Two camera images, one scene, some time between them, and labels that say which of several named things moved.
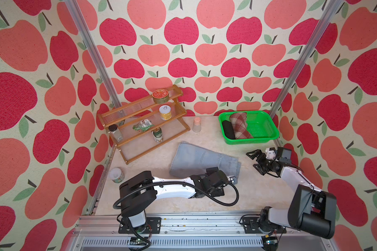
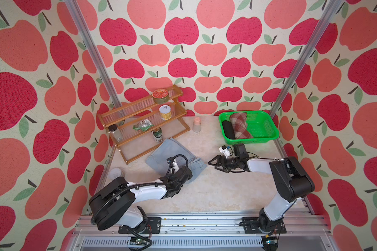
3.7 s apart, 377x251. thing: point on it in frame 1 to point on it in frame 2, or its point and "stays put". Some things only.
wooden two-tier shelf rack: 141,127 stays put
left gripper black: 219,192 to 190,178
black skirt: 228,129 stays put
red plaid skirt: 239,121 stays put
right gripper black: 263,156 to 219,158
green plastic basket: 261,124 stays put
